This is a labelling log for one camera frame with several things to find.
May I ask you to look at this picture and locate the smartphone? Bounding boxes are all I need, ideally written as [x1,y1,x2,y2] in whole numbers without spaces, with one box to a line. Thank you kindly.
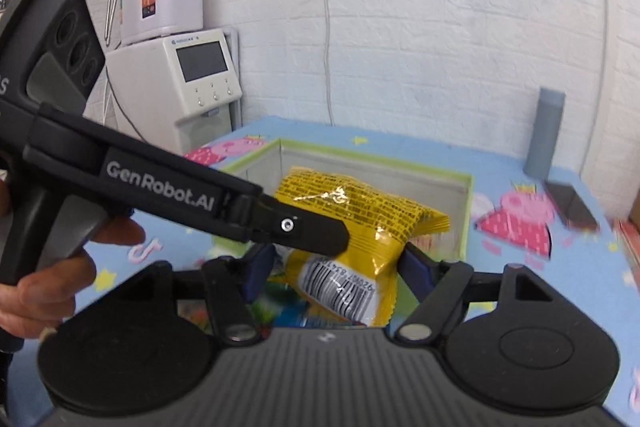
[544,180,600,231]

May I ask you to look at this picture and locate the green cardboard box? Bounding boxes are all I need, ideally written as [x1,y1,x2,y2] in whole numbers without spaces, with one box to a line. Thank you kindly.
[217,138,474,261]

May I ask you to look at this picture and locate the yellow snack bag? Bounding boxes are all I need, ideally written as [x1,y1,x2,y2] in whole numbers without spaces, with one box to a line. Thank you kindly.
[276,167,450,327]

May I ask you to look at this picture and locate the grey cylinder bottle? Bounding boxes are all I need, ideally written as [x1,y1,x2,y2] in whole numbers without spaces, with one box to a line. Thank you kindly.
[523,88,565,180]

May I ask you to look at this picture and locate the blue snack packet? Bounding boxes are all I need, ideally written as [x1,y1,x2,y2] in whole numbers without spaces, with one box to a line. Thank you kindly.
[294,314,359,329]

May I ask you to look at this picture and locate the person's left hand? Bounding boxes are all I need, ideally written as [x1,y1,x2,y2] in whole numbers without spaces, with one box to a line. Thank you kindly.
[0,178,148,342]

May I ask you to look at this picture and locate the white machine with screen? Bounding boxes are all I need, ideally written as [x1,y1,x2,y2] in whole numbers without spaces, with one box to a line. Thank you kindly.
[104,27,243,155]

